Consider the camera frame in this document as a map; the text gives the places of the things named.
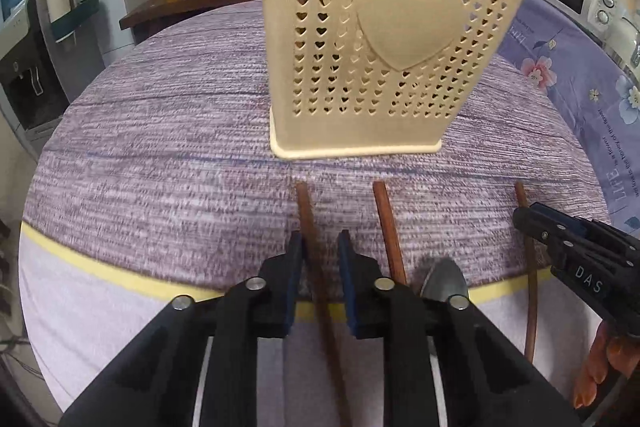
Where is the person's right hand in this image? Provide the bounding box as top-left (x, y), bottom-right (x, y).
top-left (573, 321), bottom-right (627, 410)

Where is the small metal spoon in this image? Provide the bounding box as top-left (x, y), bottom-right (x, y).
top-left (420, 257), bottom-right (471, 300)

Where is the blue floral cloth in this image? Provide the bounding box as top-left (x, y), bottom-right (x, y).
top-left (497, 0), bottom-right (640, 238)

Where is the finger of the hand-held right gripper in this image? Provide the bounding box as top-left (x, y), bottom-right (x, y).
top-left (528, 201), bottom-right (597, 239)
top-left (511, 207), bottom-right (572, 266)

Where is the brown wooden chopstick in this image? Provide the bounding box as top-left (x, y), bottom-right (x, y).
top-left (372, 181), bottom-right (408, 285)
top-left (295, 181), bottom-right (353, 427)
top-left (514, 181), bottom-right (540, 364)

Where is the teal cup holder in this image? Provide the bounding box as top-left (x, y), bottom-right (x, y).
top-left (50, 0), bottom-right (101, 42)

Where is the grey water dispenser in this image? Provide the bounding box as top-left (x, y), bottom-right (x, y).
top-left (0, 0), bottom-right (68, 142)

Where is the dark wooden counter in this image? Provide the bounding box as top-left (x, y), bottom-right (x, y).
top-left (119, 0), bottom-right (263, 45)

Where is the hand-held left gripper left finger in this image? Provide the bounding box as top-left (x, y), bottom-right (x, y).
top-left (59, 231), bottom-right (307, 427)

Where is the white kettle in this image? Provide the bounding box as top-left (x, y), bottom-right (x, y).
top-left (615, 17), bottom-right (640, 68)

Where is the beige heart-pattern utensil holder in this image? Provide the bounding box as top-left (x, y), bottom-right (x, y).
top-left (258, 0), bottom-right (538, 160)

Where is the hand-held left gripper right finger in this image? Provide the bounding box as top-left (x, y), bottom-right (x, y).
top-left (336, 230), bottom-right (582, 427)

